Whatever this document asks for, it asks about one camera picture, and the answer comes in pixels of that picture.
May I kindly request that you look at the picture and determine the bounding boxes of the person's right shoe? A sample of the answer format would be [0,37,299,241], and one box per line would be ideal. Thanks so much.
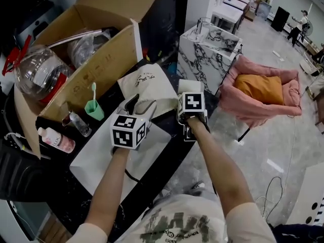
[188,181,206,192]

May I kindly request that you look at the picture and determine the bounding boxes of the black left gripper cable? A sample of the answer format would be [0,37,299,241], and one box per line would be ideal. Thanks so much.
[125,169,140,184]

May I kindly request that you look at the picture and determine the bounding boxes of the white table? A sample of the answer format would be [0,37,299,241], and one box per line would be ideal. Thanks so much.
[211,2,244,34]
[223,0,251,11]

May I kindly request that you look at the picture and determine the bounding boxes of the white cabinet with holes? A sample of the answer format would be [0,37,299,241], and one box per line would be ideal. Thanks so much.
[285,161,324,228]

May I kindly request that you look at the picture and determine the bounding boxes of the orange cushion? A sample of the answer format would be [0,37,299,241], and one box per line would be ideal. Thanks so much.
[233,74,285,106]

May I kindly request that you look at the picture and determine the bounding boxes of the green plastic cup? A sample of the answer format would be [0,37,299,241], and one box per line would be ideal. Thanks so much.
[84,99,105,122]

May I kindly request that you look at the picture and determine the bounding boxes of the pink shower gel bottle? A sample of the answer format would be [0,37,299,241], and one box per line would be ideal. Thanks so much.
[37,127,76,154]

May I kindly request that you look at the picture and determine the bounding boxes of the person's printed white t-shirt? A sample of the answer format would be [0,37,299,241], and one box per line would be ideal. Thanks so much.
[65,193,277,243]

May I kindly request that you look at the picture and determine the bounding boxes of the person's right forearm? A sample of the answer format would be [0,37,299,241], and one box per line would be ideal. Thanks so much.
[186,117,255,218]

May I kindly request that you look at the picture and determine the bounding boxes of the marble pattern sink cabinet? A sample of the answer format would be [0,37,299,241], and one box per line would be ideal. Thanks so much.
[176,23,244,96]

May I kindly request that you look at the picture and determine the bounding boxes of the metal tube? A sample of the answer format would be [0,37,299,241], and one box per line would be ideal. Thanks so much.
[46,28,103,48]

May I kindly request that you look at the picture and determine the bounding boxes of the chrome faucet on marble cabinet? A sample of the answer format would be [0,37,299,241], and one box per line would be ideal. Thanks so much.
[196,17,212,42]

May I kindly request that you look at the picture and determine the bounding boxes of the person's left forearm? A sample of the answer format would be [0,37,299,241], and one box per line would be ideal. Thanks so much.
[84,146,131,235]

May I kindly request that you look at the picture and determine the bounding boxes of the person's grey trousers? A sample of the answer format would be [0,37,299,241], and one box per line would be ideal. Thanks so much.
[148,185,219,205]

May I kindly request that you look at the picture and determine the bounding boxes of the black appliance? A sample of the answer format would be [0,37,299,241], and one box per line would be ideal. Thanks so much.
[0,139,75,204]

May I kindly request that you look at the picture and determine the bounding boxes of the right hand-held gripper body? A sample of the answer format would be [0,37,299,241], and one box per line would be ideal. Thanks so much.
[177,92,211,142]

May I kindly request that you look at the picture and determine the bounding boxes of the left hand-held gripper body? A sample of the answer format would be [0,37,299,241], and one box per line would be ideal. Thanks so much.
[110,100,157,151]

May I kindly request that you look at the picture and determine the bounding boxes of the tall black cabinet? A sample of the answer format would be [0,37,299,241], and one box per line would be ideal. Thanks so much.
[138,0,190,63]

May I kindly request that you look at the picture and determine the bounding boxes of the white sink basin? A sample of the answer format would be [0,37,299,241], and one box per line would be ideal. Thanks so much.
[69,119,173,203]

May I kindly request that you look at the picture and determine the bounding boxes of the clear plastic bag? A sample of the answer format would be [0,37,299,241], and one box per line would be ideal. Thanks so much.
[66,29,112,68]

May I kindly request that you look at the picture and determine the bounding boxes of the cream cloth bag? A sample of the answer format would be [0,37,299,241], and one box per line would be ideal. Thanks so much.
[117,63,179,120]

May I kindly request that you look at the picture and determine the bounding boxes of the black box speaker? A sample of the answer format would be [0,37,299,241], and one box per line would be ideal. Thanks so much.
[270,6,291,33]

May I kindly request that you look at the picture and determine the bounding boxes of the brown cardboard box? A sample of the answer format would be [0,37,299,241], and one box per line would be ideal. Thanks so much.
[14,0,168,159]

